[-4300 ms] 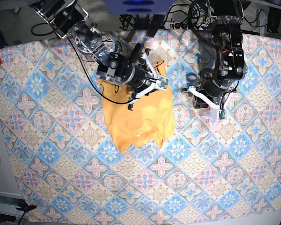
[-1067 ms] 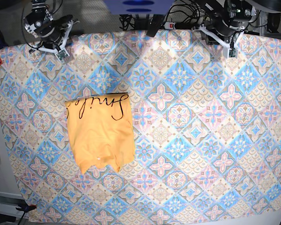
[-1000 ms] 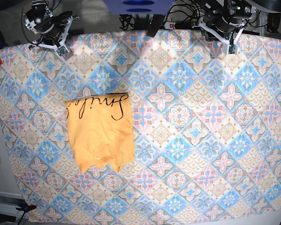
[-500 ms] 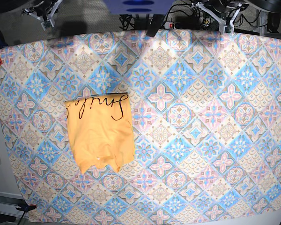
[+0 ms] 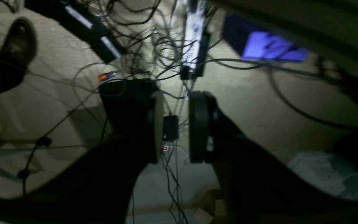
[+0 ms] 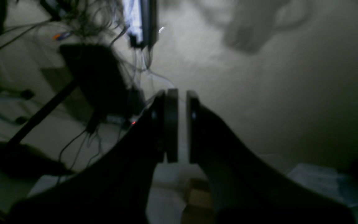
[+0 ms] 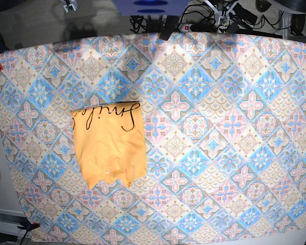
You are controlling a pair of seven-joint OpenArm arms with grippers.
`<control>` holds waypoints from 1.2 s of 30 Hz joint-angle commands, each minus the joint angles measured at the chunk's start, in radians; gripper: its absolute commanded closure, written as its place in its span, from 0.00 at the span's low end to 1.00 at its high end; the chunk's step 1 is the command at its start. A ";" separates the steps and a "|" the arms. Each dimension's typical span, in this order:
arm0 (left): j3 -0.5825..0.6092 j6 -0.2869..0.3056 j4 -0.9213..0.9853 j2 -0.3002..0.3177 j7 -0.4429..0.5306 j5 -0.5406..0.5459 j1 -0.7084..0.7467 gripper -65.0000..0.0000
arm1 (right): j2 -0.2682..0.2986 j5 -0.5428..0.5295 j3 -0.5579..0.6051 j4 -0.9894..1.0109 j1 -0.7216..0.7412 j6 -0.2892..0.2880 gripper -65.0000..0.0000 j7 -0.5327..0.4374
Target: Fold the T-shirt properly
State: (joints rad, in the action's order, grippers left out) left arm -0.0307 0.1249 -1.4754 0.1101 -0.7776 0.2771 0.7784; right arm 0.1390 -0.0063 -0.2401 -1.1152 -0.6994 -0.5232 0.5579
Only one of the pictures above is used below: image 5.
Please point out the white power strip on floor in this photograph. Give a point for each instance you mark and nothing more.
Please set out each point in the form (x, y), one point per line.
(196, 40)

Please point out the black power adapter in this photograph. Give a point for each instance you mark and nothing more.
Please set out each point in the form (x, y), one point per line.
(170, 128)

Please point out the dark shoe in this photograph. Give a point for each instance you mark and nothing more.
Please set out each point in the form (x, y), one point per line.
(20, 44)

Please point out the blue lit box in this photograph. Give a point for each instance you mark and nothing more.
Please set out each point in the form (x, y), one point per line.
(254, 42)

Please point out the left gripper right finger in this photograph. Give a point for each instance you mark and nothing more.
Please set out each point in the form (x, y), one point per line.
(257, 187)

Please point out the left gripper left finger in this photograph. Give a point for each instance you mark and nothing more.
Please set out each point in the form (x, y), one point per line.
(97, 188)

